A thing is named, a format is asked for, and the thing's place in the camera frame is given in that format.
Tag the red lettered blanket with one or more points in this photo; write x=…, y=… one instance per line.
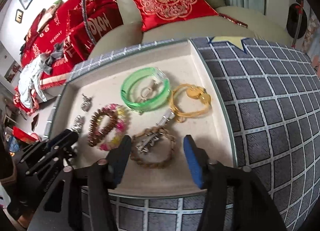
x=50, y=35

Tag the red embroidered cushion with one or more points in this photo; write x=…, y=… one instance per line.
x=170, y=0

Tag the white garment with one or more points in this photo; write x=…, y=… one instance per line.
x=30, y=78

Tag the red tasselled ornament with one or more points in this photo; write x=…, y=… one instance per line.
x=233, y=20

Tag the small dark framed picture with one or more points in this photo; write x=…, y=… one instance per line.
x=19, y=15

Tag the small silver earring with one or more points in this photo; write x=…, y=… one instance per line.
x=86, y=103

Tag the silver pendant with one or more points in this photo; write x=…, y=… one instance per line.
x=146, y=92

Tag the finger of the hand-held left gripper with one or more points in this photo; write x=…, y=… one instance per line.
x=50, y=168
x=62, y=139

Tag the red cushion with white letters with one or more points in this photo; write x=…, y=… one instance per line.
x=100, y=25

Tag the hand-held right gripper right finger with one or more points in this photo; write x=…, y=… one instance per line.
x=193, y=160

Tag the silver hair clip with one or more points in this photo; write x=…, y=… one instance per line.
x=163, y=120

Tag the grey jewelry tray beige lining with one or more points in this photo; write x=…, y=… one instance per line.
x=212, y=133

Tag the grey grid tablecloth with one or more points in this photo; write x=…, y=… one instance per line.
x=275, y=120

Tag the grey cloth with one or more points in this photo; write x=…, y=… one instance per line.
x=53, y=54

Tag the black round object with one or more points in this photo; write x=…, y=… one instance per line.
x=297, y=20

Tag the white patterned cushion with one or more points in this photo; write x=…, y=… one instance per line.
x=48, y=15

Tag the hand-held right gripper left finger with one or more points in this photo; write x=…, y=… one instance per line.
x=120, y=160

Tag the green translucent bangle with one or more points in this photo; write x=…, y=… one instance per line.
x=140, y=107

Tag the red fringed cloth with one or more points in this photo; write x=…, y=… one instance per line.
x=21, y=100

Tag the red box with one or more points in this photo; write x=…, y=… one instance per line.
x=23, y=134

